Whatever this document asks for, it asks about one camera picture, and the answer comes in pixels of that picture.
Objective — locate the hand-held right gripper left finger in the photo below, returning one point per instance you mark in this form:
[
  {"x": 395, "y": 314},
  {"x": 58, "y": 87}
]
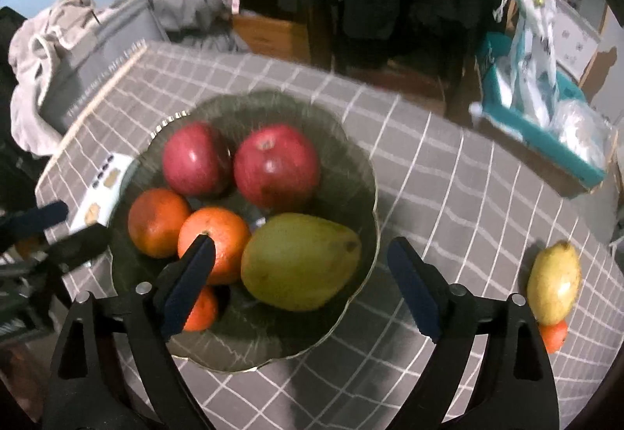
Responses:
[{"x": 187, "y": 284}]

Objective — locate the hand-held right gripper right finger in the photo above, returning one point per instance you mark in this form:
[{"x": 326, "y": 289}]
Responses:
[{"x": 414, "y": 288}]

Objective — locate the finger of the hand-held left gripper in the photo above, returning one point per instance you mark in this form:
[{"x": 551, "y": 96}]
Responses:
[
  {"x": 39, "y": 218},
  {"x": 78, "y": 242}
]

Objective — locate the small tangerine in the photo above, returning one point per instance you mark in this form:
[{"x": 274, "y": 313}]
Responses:
[
  {"x": 202, "y": 310},
  {"x": 553, "y": 337}
]

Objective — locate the orange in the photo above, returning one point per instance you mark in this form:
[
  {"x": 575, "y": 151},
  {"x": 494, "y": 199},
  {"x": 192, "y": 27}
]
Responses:
[
  {"x": 158, "y": 223},
  {"x": 229, "y": 235}
]

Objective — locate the green pear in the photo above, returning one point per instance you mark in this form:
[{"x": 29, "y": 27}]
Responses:
[{"x": 297, "y": 262}]

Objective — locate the red apple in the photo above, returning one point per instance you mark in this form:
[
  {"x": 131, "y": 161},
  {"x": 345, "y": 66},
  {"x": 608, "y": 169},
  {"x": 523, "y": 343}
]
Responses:
[
  {"x": 275, "y": 167},
  {"x": 195, "y": 159}
]

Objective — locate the scalloped glass plate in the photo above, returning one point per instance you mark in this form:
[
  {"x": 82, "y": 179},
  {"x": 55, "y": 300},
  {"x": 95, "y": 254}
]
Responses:
[{"x": 312, "y": 128}]

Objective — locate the white smartphone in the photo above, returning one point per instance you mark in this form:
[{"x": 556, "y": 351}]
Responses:
[{"x": 105, "y": 186}]

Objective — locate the beige garment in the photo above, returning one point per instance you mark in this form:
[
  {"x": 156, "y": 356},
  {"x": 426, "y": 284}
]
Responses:
[{"x": 29, "y": 108}]

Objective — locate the grey checked tablecloth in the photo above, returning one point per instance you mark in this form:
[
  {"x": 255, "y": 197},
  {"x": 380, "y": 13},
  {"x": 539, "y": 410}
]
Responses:
[{"x": 438, "y": 167}]

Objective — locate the yellow pear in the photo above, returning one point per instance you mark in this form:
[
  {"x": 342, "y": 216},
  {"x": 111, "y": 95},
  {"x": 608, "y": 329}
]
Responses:
[{"x": 553, "y": 284}]

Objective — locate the grey storage box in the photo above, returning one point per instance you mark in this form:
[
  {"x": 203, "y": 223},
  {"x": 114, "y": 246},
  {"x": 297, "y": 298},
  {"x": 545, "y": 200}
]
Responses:
[{"x": 97, "y": 59}]

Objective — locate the teal box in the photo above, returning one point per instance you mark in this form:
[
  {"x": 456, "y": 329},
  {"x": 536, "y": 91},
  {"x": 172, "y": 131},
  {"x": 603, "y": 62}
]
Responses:
[{"x": 575, "y": 167}]

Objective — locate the clear plastic bag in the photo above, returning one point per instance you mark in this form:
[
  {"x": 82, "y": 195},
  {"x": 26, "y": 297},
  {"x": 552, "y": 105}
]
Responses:
[{"x": 582, "y": 128}]

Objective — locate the grey garment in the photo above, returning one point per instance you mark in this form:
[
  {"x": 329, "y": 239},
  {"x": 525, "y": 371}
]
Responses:
[{"x": 180, "y": 1}]

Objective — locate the wooden drawer unit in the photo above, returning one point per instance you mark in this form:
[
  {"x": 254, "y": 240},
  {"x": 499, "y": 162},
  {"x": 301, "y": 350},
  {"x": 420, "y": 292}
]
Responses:
[{"x": 268, "y": 37}]

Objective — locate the wooden shelf rack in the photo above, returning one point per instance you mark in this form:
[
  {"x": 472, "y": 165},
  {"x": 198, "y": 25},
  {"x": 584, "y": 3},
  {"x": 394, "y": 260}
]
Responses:
[{"x": 587, "y": 72}]

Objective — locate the white printed storage box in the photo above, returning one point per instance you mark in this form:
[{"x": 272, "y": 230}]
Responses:
[{"x": 575, "y": 40}]

